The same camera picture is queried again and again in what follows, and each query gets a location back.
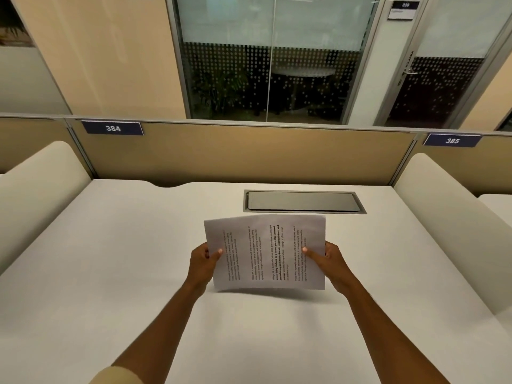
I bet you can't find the person's right hand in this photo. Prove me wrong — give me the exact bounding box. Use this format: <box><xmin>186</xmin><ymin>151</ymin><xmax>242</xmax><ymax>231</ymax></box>
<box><xmin>302</xmin><ymin>241</ymin><xmax>356</xmax><ymax>294</ymax></box>

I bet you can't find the person's left hand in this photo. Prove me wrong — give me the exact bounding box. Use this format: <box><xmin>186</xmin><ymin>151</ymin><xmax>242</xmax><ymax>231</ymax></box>
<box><xmin>187</xmin><ymin>242</ymin><xmax>223</xmax><ymax>291</ymax></box>

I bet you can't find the printed white paper sheet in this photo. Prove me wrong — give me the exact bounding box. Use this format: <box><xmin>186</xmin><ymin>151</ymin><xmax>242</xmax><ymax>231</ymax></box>
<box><xmin>203</xmin><ymin>214</ymin><xmax>326</xmax><ymax>291</ymax></box>

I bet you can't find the person's left forearm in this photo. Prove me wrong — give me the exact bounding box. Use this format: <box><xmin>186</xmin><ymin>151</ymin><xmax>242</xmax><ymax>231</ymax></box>
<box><xmin>112</xmin><ymin>278</ymin><xmax>209</xmax><ymax>384</ymax></box>

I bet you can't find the person's right forearm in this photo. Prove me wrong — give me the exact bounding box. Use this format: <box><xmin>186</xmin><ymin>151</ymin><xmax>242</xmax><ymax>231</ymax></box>
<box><xmin>334</xmin><ymin>276</ymin><xmax>450</xmax><ymax>384</ymax></box>

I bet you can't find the beige desk partition panel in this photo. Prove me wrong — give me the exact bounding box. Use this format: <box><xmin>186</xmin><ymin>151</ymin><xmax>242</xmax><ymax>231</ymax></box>
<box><xmin>64</xmin><ymin>118</ymin><xmax>418</xmax><ymax>188</ymax></box>

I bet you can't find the cream side divider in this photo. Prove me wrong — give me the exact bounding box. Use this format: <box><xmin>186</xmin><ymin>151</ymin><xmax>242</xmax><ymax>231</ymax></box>
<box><xmin>394</xmin><ymin>153</ymin><xmax>512</xmax><ymax>316</ymax></box>
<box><xmin>0</xmin><ymin>141</ymin><xmax>93</xmax><ymax>276</ymax></box>

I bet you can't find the blue desk number label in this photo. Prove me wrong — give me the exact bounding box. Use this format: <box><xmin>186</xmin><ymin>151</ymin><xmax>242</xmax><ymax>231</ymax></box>
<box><xmin>81</xmin><ymin>120</ymin><xmax>145</xmax><ymax>136</ymax></box>
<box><xmin>423</xmin><ymin>133</ymin><xmax>484</xmax><ymax>148</ymax></box>

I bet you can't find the green potted plant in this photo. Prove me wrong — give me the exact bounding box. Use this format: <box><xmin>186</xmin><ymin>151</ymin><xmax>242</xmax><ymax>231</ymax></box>
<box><xmin>191</xmin><ymin>68</ymin><xmax>250</xmax><ymax>118</ymax></box>

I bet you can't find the round white meeting table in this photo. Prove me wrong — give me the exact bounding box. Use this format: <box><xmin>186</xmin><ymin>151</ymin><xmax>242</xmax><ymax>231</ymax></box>
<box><xmin>274</xmin><ymin>66</ymin><xmax>337</xmax><ymax>110</ymax></box>

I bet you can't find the frosted glass partition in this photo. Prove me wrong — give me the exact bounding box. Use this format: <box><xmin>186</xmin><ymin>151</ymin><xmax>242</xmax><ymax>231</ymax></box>
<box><xmin>167</xmin><ymin>0</ymin><xmax>386</xmax><ymax>125</ymax></box>

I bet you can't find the glass office door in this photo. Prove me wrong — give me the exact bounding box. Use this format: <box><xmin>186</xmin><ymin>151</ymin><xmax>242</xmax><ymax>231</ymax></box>
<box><xmin>374</xmin><ymin>0</ymin><xmax>512</xmax><ymax>130</ymax></box>

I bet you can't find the white door sign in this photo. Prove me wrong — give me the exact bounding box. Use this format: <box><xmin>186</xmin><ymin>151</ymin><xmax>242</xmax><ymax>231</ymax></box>
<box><xmin>387</xmin><ymin>0</ymin><xmax>421</xmax><ymax>21</ymax></box>

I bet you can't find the grey desk cable hatch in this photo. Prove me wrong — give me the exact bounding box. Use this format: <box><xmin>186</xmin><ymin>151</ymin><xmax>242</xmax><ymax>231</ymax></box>
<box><xmin>243</xmin><ymin>190</ymin><xmax>367</xmax><ymax>215</ymax></box>

